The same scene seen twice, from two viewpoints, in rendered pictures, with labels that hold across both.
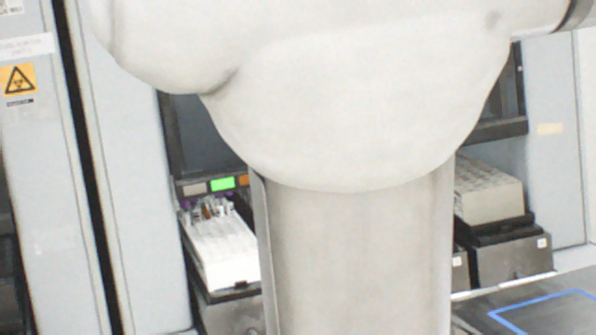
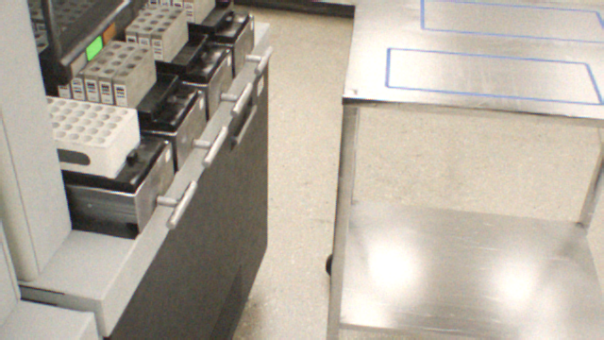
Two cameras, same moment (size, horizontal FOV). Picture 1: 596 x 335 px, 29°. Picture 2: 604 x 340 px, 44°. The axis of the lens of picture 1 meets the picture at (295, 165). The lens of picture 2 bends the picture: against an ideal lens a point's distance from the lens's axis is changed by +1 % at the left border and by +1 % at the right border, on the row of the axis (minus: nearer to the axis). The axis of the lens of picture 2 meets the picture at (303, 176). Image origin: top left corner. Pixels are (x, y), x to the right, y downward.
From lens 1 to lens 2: 140 cm
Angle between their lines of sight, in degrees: 63
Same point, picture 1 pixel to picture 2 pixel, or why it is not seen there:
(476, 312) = (377, 90)
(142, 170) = (21, 60)
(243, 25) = not seen: outside the picture
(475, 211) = (199, 12)
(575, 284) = (378, 44)
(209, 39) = not seen: outside the picture
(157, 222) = (40, 123)
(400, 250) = not seen: outside the picture
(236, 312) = (150, 185)
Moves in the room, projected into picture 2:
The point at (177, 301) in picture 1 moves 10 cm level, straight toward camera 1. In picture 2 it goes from (62, 208) to (130, 225)
